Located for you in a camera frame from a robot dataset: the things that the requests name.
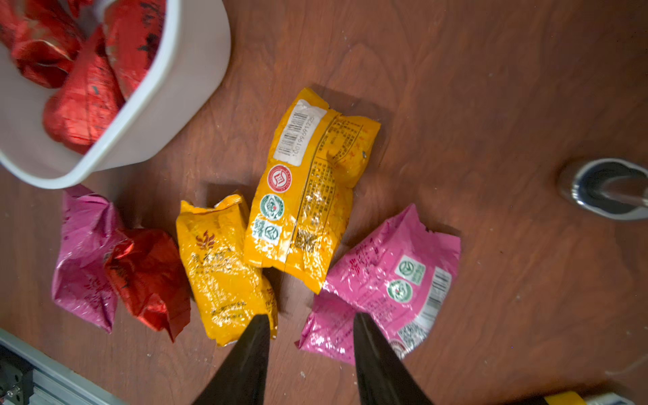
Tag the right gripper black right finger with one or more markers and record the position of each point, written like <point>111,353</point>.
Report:
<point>382,377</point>

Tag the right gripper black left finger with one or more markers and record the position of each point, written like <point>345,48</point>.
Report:
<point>241,379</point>

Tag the small yellow tea bag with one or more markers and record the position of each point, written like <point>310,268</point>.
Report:
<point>228,291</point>

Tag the pink tea bag with barcode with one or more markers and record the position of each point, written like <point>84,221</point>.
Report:
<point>400,274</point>

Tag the small red tea bag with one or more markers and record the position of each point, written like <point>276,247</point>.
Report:
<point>146,271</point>

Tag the large yellow tea bag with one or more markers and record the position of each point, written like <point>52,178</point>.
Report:
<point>304,199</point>

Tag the white plastic storage box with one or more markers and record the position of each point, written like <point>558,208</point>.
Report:
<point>193,57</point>

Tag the red tea bag in box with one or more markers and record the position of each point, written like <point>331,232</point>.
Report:
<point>89,100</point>

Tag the red tea bag box centre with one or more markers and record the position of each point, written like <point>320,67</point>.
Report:
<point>133,30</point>

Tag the red tea bag box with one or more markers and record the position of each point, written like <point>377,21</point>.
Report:
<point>43,40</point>
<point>133,30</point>

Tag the red tea bag box right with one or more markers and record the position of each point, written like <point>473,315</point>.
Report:
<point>43,40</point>

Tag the yellow black utility knife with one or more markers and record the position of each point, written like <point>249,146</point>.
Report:
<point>573,398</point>

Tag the aluminium front rail frame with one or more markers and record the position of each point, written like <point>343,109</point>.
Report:
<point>30,377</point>

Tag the chrome ratchet wrench red handle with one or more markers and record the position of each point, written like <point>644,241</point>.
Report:
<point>612,188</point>

